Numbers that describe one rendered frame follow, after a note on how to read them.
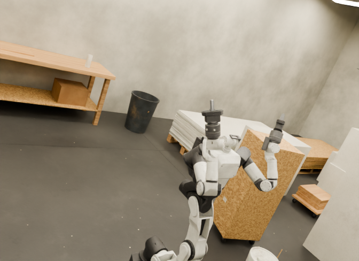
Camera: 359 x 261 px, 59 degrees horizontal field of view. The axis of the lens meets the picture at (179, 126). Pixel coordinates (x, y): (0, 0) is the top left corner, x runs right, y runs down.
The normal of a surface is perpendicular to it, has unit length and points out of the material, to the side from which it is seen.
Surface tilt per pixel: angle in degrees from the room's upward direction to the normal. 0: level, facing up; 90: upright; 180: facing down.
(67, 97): 90
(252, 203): 90
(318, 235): 90
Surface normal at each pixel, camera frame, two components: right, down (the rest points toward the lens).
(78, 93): 0.55, 0.44
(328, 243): -0.76, -0.08
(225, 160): 0.62, -0.31
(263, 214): 0.30, 0.40
